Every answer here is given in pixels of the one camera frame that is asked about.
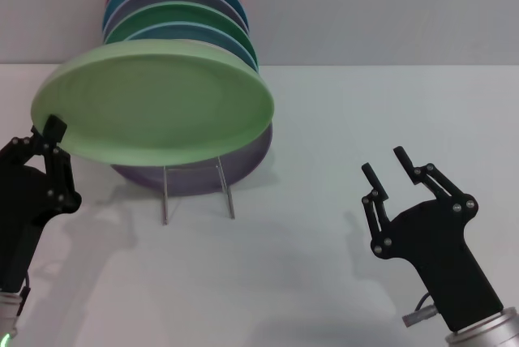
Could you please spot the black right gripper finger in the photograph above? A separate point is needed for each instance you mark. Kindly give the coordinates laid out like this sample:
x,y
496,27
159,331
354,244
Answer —
x,y
375,185
430,178

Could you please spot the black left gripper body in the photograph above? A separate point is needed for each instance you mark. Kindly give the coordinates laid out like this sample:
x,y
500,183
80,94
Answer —
x,y
20,209

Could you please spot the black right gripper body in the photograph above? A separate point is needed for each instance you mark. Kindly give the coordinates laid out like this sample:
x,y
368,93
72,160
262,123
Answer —
x,y
442,249

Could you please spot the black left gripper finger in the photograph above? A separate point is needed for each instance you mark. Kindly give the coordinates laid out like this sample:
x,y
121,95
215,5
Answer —
x,y
22,146
57,130

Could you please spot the light green plate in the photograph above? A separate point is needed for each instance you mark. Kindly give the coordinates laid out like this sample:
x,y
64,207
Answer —
x,y
154,104

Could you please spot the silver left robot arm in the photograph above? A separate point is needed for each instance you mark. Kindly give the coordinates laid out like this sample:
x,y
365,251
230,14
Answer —
x,y
8,318

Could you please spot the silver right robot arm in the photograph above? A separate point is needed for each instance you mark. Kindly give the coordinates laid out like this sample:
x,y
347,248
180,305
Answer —
x,y
486,328

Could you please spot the purple plate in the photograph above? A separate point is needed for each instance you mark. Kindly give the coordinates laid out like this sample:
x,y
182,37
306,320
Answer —
x,y
194,182

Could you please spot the blue plate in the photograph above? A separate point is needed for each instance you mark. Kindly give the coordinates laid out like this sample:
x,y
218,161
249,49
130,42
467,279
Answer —
x,y
182,32

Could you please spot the dark green plate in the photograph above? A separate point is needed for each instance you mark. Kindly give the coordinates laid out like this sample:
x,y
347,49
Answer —
x,y
178,12

